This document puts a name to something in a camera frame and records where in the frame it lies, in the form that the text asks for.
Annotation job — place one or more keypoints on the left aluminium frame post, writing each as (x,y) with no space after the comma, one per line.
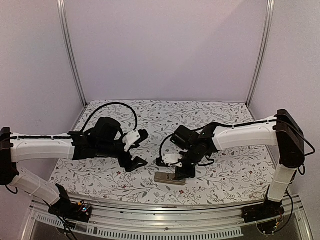
(62,12)

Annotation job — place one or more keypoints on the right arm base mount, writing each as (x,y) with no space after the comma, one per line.
(267,209)

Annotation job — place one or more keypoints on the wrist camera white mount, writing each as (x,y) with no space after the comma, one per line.
(169,160)
(134,137)

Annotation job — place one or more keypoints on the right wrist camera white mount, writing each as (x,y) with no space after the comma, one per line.
(169,160)

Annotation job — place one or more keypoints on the aluminium front rail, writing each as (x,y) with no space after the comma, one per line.
(119,220)

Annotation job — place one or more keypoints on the right aluminium frame post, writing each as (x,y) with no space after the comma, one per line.
(270,5)

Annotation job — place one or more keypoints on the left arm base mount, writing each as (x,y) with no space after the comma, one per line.
(64,208)

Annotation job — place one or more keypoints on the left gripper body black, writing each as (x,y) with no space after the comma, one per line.
(124,163)

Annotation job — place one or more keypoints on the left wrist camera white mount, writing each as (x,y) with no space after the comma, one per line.
(134,137)

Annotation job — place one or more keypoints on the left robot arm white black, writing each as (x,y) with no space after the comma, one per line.
(105,140)

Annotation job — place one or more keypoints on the floral patterned table mat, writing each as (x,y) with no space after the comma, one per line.
(240,174)

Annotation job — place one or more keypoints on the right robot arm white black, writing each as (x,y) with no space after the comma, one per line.
(279,130)

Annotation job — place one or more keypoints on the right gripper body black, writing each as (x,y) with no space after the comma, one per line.
(190,172)

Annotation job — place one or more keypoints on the aluminium frame post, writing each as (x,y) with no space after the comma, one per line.
(62,12)
(270,5)

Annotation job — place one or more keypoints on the white remote control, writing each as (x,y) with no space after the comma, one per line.
(168,178)

